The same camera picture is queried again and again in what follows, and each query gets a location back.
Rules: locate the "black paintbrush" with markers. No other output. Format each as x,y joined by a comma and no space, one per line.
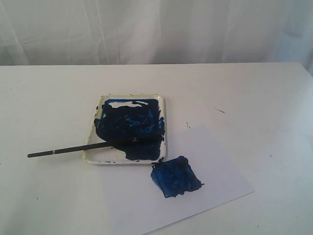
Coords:
116,142

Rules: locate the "white paint tray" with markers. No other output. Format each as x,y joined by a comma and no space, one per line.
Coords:
123,117

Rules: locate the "white paper sheet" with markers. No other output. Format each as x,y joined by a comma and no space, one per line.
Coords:
135,205

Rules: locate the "white backdrop curtain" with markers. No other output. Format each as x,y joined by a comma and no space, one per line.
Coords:
111,32

